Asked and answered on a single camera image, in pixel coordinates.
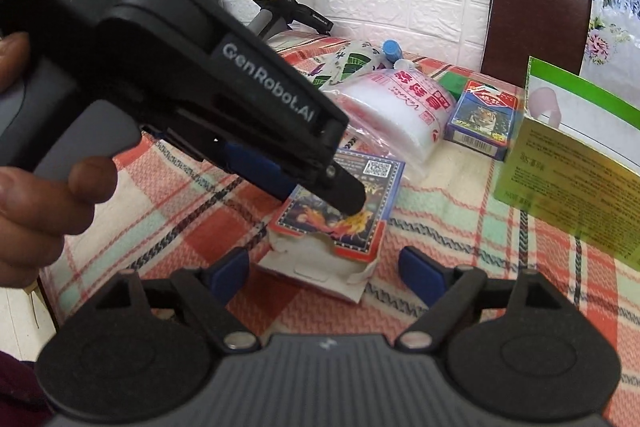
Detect brown leather headboard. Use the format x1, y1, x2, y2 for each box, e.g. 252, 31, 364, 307
480, 0, 591, 88

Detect floral white pillow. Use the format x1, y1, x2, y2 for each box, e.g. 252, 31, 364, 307
579, 0, 640, 107

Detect patterned fabric pouch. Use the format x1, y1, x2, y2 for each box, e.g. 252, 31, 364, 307
306, 41, 390, 91

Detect cotton pads plastic bag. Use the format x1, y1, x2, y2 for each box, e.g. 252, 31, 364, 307
321, 69, 457, 183

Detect plaid bed blanket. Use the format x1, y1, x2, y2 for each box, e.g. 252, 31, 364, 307
41, 138, 639, 426

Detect white bottle blue cap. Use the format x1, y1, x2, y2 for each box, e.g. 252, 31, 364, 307
382, 39, 416, 72

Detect spare handheld gripper device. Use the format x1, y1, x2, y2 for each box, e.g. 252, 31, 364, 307
247, 0, 333, 41

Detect tiger playing card box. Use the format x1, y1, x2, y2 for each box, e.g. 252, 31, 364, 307
445, 80, 520, 161

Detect green cardboard box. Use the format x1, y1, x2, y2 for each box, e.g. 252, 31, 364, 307
495, 57, 639, 269

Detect small green box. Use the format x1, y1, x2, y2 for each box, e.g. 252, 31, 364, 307
438, 72, 469, 101

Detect person's left hand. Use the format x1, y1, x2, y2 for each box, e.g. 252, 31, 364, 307
0, 31, 120, 291

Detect dragon playing card box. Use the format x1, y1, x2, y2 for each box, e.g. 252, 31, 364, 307
258, 148, 405, 303

